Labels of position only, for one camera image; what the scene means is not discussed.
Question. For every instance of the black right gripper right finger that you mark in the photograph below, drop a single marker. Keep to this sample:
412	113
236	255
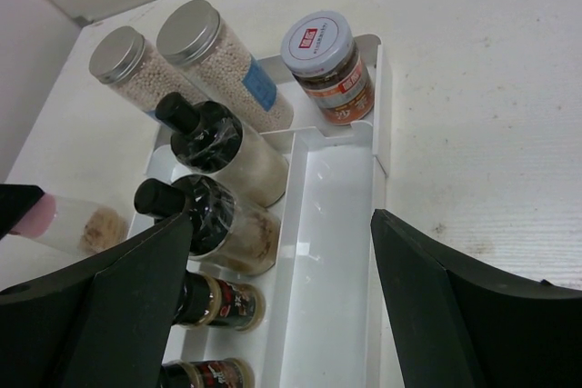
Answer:
458	322

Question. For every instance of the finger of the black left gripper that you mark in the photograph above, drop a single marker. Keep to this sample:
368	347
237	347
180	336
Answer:
16	200

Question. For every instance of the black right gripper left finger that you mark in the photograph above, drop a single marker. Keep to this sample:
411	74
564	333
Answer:
102	322

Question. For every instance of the small black-cap pepper bottle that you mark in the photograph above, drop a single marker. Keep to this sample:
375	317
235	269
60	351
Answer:
207	301

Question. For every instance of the black-cap grinder brown spice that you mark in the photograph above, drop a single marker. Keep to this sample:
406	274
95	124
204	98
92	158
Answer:
228	230

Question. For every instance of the silver-lid jar blue label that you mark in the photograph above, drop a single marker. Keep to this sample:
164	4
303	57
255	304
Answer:
128	63
198	41

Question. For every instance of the black-cap grinder white salt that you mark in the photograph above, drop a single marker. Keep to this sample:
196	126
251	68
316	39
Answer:
208	138

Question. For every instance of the white-lid sauce jar red logo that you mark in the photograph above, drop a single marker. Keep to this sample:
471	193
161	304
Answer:
321	53

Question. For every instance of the white divided organizer tray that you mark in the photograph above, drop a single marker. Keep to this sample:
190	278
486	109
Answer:
323	321

